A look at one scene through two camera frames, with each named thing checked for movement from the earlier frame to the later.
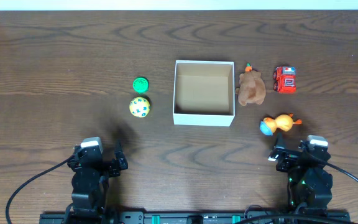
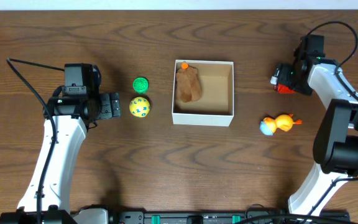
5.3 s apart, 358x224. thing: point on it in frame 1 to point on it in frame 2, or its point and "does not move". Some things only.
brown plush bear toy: x=252 y=89 to x=188 y=86
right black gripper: x=286 y=158 to x=291 y=81
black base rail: x=192 y=218 does not move
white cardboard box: x=204 y=93 does not move
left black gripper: x=111 y=165 to x=105 y=105
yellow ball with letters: x=139 y=107 does not move
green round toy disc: x=140 y=85 does not move
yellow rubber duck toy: x=283 y=122 does not move
